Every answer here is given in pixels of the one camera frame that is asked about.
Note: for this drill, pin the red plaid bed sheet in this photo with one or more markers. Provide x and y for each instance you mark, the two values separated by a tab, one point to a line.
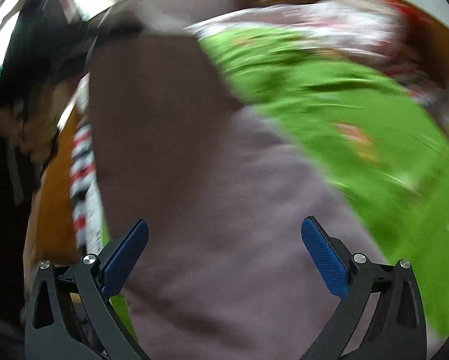
86	204

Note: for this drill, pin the left hand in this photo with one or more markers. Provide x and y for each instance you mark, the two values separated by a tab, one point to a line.
34	136

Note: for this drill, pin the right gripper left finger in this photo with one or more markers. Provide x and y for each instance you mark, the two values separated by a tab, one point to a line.
52	328

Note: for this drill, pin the lilac fleece pants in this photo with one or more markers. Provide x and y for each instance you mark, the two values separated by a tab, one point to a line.
225	274

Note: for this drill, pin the green cartoon bed cover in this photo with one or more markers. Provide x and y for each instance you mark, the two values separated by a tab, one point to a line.
366	137

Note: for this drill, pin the pink floral quilt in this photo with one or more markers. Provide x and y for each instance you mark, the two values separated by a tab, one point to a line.
369	32

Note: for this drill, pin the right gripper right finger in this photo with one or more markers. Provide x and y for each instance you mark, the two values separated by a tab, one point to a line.
397	329

